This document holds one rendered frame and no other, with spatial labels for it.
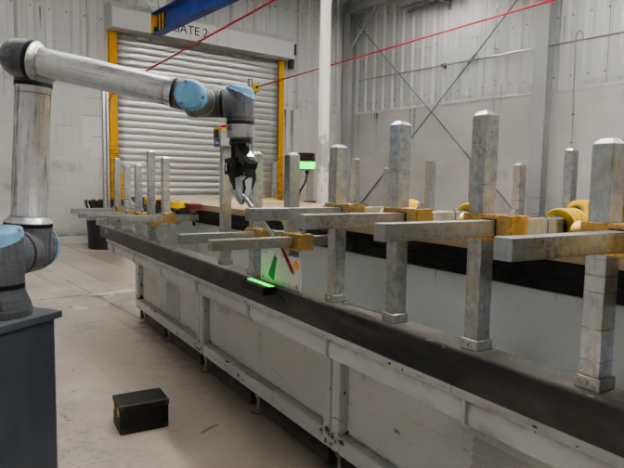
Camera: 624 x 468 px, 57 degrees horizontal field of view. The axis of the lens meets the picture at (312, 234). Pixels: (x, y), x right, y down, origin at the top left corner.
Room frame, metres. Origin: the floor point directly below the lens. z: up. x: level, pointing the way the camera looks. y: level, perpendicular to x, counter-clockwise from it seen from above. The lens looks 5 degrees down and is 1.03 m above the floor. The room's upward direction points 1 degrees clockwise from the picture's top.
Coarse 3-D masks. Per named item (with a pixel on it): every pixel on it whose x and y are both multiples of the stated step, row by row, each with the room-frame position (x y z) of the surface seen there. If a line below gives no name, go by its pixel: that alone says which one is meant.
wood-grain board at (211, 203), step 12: (204, 204) 2.86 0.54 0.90; (216, 204) 2.89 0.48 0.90; (264, 204) 2.98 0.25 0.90; (276, 204) 3.01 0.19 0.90; (300, 204) 3.06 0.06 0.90; (312, 204) 3.09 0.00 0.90; (348, 228) 1.79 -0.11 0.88; (360, 228) 1.73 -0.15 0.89; (372, 228) 1.68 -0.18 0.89; (420, 240) 1.51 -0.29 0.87; (432, 240) 1.47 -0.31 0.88; (444, 240) 1.43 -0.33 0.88; (456, 240) 1.40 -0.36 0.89
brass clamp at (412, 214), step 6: (384, 210) 1.33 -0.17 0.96; (390, 210) 1.31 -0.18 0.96; (396, 210) 1.29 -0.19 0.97; (402, 210) 1.28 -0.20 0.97; (408, 210) 1.26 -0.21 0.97; (414, 210) 1.24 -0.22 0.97; (420, 210) 1.24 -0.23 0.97; (426, 210) 1.25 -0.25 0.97; (432, 210) 1.26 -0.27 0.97; (408, 216) 1.26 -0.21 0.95; (414, 216) 1.24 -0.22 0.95; (420, 216) 1.24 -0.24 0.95; (426, 216) 1.25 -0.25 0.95; (432, 216) 1.26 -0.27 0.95
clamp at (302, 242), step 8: (280, 232) 1.76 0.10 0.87; (288, 232) 1.73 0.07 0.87; (296, 232) 1.73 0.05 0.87; (296, 240) 1.67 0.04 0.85; (304, 240) 1.67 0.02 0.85; (312, 240) 1.69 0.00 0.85; (288, 248) 1.72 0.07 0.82; (296, 248) 1.67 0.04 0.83; (304, 248) 1.67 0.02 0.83; (312, 248) 1.69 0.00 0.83
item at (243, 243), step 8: (208, 240) 1.58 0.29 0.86; (216, 240) 1.57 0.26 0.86; (224, 240) 1.58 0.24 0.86; (232, 240) 1.59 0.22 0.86; (240, 240) 1.60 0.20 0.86; (248, 240) 1.62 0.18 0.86; (256, 240) 1.63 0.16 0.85; (264, 240) 1.64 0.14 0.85; (272, 240) 1.66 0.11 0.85; (280, 240) 1.67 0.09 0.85; (288, 240) 1.68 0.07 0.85; (320, 240) 1.75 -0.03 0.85; (208, 248) 1.58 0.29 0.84; (216, 248) 1.57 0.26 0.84; (224, 248) 1.58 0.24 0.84; (232, 248) 1.59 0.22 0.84; (240, 248) 1.60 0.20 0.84; (248, 248) 1.62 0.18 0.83; (256, 248) 1.63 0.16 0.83; (264, 248) 1.64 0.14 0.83
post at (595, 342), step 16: (592, 144) 0.91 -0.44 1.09; (608, 144) 0.89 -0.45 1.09; (592, 160) 0.91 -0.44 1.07; (608, 160) 0.89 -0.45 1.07; (592, 176) 0.91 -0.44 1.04; (608, 176) 0.88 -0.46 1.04; (592, 192) 0.90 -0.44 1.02; (608, 192) 0.88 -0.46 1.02; (592, 208) 0.90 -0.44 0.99; (608, 208) 0.88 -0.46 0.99; (592, 256) 0.90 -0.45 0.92; (608, 256) 0.88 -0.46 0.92; (592, 272) 0.90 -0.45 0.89; (608, 272) 0.88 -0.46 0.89; (592, 288) 0.90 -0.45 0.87; (608, 288) 0.89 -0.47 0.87; (592, 304) 0.89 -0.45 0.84; (608, 304) 0.89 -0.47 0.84; (592, 320) 0.89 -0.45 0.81; (608, 320) 0.89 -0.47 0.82; (592, 336) 0.89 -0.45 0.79; (608, 336) 0.89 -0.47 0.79; (592, 352) 0.89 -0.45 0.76; (608, 352) 0.89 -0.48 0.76; (592, 368) 0.89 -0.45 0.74; (608, 368) 0.89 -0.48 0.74
